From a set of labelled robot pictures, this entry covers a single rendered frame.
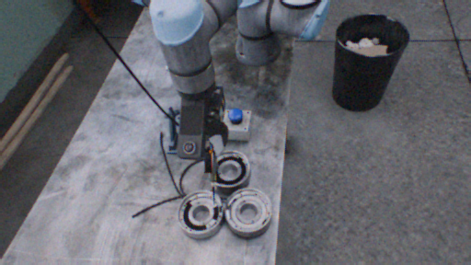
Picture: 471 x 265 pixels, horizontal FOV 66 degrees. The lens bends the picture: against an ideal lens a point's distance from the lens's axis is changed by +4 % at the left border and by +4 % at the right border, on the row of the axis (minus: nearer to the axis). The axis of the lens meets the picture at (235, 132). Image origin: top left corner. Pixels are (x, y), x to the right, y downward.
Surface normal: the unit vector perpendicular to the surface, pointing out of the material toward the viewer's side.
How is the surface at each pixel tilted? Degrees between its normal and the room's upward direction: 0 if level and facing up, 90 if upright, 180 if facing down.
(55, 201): 0
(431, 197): 0
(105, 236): 0
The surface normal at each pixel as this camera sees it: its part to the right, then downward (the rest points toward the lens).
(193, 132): -0.15, -0.12
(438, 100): -0.10, -0.62
